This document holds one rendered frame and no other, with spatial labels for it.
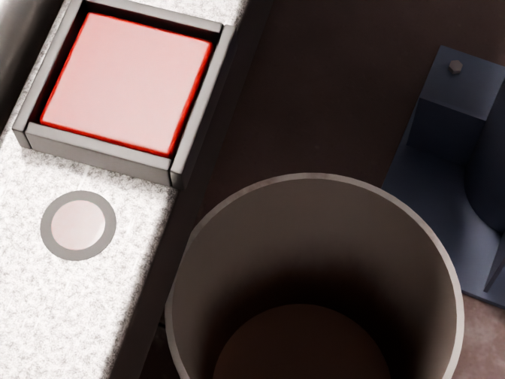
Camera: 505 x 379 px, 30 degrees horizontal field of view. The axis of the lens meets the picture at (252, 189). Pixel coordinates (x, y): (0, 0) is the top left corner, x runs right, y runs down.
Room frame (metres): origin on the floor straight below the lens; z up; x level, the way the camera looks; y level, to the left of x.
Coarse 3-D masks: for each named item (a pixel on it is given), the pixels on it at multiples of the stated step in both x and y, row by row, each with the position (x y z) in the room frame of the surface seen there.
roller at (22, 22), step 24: (0, 0) 0.27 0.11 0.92; (24, 0) 0.27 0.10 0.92; (48, 0) 0.28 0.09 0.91; (0, 24) 0.26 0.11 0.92; (24, 24) 0.26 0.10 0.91; (48, 24) 0.27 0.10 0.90; (0, 48) 0.24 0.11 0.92; (24, 48) 0.25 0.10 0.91; (0, 72) 0.23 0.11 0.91; (24, 72) 0.24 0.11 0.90; (0, 96) 0.22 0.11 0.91; (0, 120) 0.22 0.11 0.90
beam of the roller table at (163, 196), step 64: (192, 0) 0.27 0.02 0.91; (256, 0) 0.28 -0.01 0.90; (0, 192) 0.17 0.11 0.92; (64, 192) 0.17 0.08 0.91; (128, 192) 0.17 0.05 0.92; (192, 192) 0.18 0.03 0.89; (0, 256) 0.14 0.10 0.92; (128, 256) 0.14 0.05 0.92; (0, 320) 0.12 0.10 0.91; (64, 320) 0.11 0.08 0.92; (128, 320) 0.11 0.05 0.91
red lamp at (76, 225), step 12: (72, 204) 0.17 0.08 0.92; (84, 204) 0.17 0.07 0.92; (60, 216) 0.16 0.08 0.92; (72, 216) 0.16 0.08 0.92; (84, 216) 0.16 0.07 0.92; (96, 216) 0.16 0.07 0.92; (60, 228) 0.15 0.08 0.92; (72, 228) 0.15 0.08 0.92; (84, 228) 0.15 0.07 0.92; (96, 228) 0.15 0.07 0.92; (60, 240) 0.15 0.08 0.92; (72, 240) 0.15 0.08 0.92; (84, 240) 0.15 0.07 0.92; (96, 240) 0.15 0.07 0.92
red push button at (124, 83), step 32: (96, 32) 0.24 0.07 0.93; (128, 32) 0.24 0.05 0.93; (160, 32) 0.24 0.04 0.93; (64, 64) 0.23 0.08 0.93; (96, 64) 0.23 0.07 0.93; (128, 64) 0.23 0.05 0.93; (160, 64) 0.22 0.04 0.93; (192, 64) 0.22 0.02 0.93; (64, 96) 0.21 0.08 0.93; (96, 96) 0.21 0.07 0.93; (128, 96) 0.21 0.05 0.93; (160, 96) 0.21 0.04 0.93; (192, 96) 0.21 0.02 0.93; (64, 128) 0.20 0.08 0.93; (96, 128) 0.19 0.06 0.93; (128, 128) 0.19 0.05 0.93; (160, 128) 0.19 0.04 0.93
